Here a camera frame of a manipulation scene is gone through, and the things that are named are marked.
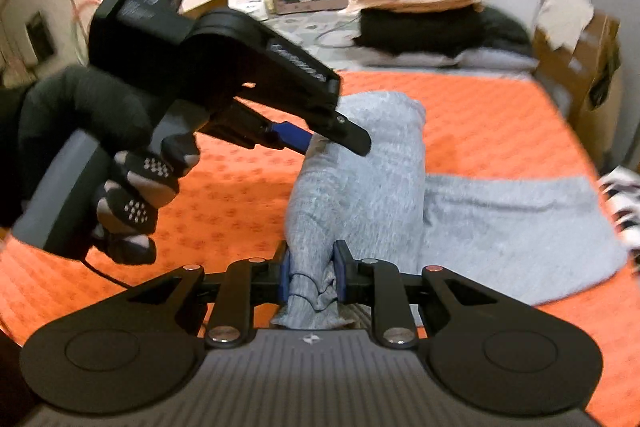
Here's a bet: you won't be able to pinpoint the black folded garment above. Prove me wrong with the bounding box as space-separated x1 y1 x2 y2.
357 7 493 58

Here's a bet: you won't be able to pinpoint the black cable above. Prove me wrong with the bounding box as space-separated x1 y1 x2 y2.
81 257 132 292

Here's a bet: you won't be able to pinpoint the light grey folded garment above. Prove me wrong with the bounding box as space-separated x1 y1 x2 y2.
350 43 542 74

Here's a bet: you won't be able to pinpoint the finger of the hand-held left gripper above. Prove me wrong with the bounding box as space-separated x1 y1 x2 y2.
227 99 316 154
320 113 372 156

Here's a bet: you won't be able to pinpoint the brown paper bag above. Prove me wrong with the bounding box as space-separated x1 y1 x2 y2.
531 9 624 164

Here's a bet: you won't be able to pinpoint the wooden chair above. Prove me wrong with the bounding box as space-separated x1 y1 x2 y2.
179 0 236 22

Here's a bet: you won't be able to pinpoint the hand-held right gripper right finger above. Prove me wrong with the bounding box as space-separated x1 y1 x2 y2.
333 239 502 349

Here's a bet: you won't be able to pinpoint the grey sweatpants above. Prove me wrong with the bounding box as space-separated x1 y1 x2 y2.
270 91 628 329

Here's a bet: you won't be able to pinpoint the person's left forearm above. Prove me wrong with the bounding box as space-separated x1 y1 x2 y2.
0 87 31 230

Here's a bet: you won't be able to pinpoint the black wall TV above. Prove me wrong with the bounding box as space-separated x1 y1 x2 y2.
24 11 57 64

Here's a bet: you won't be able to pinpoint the beige cloth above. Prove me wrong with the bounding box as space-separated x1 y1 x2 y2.
536 0 596 54

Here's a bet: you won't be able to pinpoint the person's left hand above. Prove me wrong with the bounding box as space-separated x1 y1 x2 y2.
17 66 202 266

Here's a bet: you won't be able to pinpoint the orange flower-embossed mat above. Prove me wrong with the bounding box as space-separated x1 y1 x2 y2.
0 69 640 427

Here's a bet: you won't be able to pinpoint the leaf-patterned tablecloth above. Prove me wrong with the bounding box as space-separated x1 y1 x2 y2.
250 9 366 72

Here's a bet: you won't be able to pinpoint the striped sweater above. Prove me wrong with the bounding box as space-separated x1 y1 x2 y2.
596 166 640 254

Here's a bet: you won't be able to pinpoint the dark folded garment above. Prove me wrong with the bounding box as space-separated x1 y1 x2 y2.
480 6 535 58

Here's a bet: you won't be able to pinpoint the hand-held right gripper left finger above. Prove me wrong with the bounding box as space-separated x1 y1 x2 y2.
127 240 292 349

